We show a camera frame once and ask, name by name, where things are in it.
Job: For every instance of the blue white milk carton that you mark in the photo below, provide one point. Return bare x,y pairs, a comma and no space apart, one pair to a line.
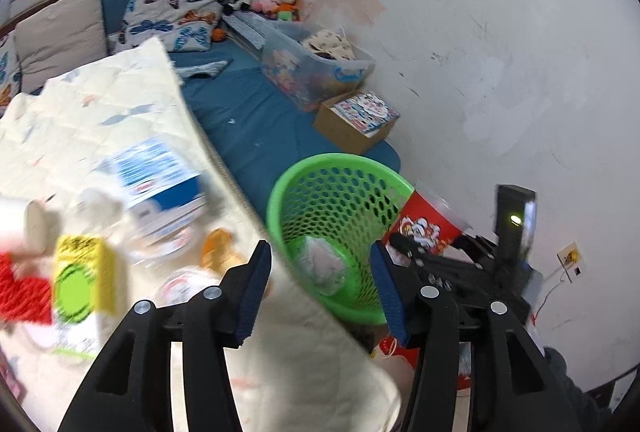
155,177

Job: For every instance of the wall socket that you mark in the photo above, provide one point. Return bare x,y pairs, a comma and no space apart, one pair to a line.
571,262

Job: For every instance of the blue bed mattress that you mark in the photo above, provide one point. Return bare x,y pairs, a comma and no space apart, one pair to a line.
250,112

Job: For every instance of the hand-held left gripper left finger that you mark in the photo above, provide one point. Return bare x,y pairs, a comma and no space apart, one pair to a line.
252,297

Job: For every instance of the yellow green carton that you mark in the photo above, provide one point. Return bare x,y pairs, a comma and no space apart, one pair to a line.
80,282

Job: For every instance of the round instant noodle bowl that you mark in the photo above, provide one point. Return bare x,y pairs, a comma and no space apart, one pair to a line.
185,284

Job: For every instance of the small butterfly print pillow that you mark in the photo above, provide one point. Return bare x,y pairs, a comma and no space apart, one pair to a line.
7,72

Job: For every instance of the small orange ball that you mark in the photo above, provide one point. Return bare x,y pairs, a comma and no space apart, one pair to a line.
217,35

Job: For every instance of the red white plastic bag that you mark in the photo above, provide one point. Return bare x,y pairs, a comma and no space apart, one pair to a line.
395,362

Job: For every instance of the clear plastic cup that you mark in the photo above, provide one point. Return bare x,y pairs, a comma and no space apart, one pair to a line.
97,209

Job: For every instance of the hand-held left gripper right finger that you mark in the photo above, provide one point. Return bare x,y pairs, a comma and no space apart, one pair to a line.
392,299

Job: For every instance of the cream quilted blanket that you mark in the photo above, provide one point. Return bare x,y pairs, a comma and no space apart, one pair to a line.
125,107

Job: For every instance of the crumpled white paper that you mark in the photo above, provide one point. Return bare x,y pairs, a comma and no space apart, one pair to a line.
322,262

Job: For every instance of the pink plush toy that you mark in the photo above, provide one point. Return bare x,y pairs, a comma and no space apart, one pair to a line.
265,4

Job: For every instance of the large butterfly print pillow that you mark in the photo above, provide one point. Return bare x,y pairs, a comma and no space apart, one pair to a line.
165,14

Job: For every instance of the orange snack wrapper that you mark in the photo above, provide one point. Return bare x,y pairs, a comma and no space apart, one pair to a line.
217,248

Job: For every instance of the printed booklets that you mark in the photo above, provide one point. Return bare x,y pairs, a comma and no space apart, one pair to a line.
367,112

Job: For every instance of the person's right forearm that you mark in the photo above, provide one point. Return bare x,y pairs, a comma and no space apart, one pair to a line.
570,392

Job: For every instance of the clear plastic storage bin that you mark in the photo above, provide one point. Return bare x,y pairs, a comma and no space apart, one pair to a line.
305,72

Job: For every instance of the grey patterned sock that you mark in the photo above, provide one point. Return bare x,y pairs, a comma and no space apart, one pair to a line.
205,69

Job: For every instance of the beige pillow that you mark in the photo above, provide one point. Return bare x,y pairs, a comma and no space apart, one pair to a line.
60,37

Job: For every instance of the cardboard box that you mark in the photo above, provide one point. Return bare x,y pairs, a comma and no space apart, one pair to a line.
345,132

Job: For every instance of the red printed bucket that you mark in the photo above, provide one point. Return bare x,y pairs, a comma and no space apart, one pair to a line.
425,222

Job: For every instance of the white paper cup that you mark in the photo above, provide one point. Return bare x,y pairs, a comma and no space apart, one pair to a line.
25,224

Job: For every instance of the red mesh bag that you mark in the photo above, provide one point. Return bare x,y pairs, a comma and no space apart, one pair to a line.
20,292

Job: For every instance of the cream patterned cloth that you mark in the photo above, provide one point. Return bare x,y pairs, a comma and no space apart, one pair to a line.
330,43

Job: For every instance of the green plastic basket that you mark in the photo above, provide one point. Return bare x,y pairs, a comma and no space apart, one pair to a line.
320,179

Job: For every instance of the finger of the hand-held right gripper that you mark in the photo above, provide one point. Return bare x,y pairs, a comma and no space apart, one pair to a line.
430,264
477,246

